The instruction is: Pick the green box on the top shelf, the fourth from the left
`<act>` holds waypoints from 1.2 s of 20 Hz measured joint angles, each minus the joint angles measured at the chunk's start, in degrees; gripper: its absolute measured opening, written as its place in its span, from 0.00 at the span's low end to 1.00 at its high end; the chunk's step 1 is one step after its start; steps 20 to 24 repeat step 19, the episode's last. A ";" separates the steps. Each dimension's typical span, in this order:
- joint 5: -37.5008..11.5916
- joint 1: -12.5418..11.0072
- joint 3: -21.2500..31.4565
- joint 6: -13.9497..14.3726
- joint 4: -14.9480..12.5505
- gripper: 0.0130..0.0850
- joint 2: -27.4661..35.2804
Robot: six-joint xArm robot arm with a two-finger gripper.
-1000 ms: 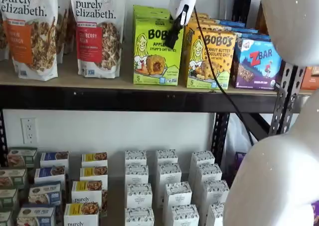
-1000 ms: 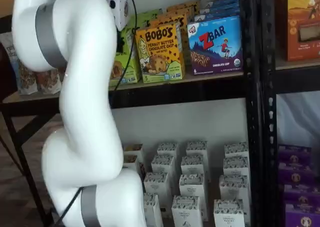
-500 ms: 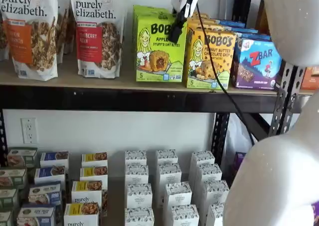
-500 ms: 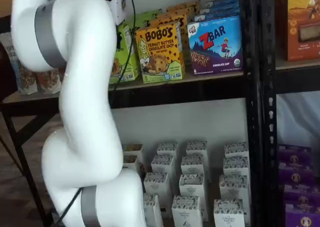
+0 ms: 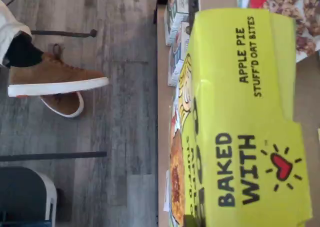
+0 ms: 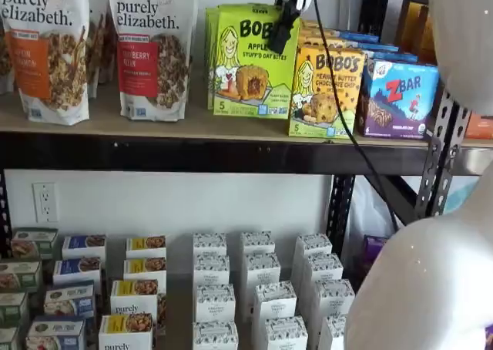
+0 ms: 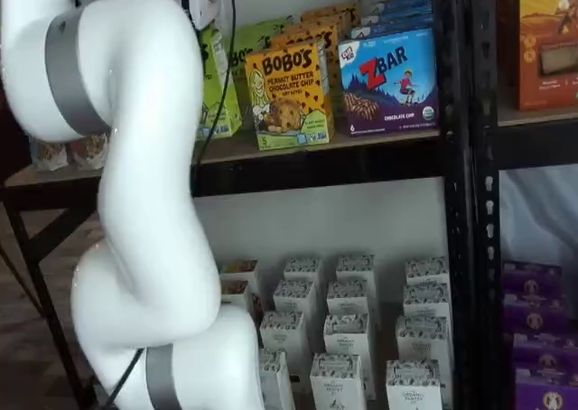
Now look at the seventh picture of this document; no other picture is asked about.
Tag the green Bobo's apple pie box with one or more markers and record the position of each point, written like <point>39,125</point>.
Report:
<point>237,44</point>
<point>221,112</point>
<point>277,26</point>

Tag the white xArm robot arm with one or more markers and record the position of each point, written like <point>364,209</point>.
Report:
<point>149,112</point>

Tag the yellow Bobo's peanut butter box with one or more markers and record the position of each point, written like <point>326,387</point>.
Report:
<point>307,37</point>
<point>334,15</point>
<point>289,103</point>

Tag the tan wooden shelf board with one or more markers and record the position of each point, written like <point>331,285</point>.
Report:
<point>226,155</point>
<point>537,114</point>

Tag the black metal shelf rack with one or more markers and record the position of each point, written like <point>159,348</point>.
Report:
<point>316,166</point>
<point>485,202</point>

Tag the white yellow granola box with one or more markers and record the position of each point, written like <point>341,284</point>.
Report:
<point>235,290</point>
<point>239,267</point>

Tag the orange snack box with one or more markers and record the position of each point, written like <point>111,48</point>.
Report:
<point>546,44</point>

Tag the purple snack box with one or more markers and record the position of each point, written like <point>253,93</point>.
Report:
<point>535,313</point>
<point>533,276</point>
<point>546,353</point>
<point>548,394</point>

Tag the red label granola bag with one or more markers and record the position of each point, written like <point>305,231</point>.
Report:
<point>88,152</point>

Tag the orange label granola bag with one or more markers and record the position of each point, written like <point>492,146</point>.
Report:
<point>49,157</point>

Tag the white patterned carton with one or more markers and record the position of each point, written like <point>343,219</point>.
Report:
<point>294,297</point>
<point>413,385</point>
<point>336,383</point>
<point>422,338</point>
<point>350,297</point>
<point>282,333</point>
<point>426,299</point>
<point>303,270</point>
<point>356,267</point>
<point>347,335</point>
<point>275,378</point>
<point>426,272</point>

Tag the translucent plastic sheet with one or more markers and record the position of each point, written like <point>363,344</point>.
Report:
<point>537,211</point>

